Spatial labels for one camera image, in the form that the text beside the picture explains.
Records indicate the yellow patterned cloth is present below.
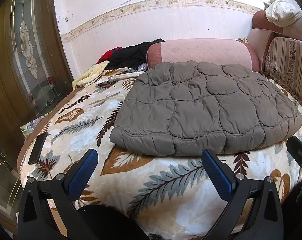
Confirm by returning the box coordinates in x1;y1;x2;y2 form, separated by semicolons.
72;61;109;90

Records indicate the striped brown cushion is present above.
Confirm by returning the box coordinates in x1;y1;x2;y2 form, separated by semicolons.
263;37;302;105

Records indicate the wooden stained glass door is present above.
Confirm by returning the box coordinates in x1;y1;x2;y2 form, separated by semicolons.
0;0;72;144

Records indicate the pink padded headboard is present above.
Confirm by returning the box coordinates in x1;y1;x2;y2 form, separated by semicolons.
247;10;302;71

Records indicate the black smartphone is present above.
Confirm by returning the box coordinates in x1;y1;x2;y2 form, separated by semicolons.
28;132;48;165

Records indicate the pink bolster pillow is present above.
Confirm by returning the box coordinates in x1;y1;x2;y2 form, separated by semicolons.
147;38;260;72

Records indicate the leaf pattern bed blanket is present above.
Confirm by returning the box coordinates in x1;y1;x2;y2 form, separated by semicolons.
19;68;302;239

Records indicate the red garment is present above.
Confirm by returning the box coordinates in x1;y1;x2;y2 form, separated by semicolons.
96;47;123;64

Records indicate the floral box beside bed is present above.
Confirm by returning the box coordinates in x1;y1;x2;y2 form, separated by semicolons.
20;113;51;139

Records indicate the black garment pile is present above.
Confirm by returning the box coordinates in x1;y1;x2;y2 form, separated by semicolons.
106;38;164;70

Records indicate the white cloth on headboard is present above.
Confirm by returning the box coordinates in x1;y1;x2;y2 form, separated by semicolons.
264;0;302;27

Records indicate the grey quilted hooded jacket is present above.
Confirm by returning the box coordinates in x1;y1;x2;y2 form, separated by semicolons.
110;61;302;157

